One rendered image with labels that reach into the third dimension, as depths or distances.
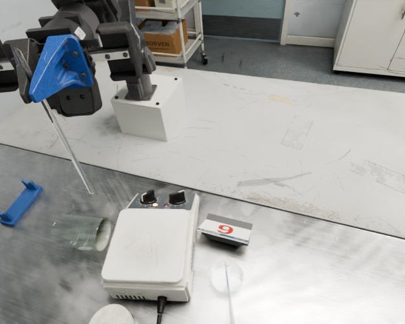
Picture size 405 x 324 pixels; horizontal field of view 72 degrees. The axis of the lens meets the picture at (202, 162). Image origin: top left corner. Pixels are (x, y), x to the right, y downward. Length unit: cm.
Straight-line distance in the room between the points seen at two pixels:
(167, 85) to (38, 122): 41
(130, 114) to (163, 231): 35
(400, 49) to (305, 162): 220
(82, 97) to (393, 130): 70
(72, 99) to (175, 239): 25
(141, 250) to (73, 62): 27
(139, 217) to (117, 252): 6
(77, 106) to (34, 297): 34
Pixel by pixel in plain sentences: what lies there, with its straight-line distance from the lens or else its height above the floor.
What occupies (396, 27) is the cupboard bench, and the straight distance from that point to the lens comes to 272.
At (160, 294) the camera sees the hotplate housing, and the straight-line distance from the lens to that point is 47.
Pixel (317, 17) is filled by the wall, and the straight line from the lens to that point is 325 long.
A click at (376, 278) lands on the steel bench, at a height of 90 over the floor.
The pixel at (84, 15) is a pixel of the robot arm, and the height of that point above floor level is 125.
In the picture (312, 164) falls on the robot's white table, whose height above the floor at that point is 90.
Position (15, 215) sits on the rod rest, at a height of 91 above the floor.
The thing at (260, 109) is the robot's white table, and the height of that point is 90.
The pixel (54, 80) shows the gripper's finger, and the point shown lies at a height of 124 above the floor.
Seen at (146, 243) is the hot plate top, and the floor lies 99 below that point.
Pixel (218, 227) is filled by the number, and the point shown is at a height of 92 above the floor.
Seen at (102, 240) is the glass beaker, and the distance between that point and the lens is 54.
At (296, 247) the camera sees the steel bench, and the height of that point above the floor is 90.
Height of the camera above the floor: 138
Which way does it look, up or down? 47 degrees down
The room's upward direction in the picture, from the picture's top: 6 degrees counter-clockwise
